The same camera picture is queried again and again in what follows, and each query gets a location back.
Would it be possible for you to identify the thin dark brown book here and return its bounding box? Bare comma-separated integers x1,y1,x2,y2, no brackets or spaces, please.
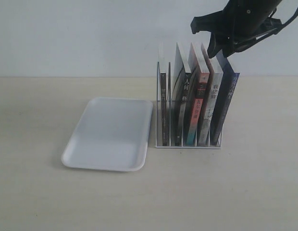
158,42,169,147

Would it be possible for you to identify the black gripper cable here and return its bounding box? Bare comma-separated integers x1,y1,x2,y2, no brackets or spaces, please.
232,0,298,52

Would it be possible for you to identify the red and teal book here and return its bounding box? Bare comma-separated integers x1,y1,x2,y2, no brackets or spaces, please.
186,42,210,146

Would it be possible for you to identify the dark blue moon book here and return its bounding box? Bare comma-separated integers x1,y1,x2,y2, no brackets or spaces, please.
210,51,240,146

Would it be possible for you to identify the white plastic tray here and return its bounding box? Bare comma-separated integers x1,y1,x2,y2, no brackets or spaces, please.
62,97,153,172

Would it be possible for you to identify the white wire book rack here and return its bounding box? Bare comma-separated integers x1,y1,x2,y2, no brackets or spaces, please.
155,63,223,149

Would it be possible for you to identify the black spine book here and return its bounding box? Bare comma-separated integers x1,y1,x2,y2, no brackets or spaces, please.
172,42,192,146

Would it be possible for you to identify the white grey spine book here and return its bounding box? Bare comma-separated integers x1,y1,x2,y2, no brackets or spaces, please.
198,44,224,146

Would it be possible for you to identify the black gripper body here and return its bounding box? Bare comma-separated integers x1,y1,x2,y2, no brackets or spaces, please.
222,0,282,57

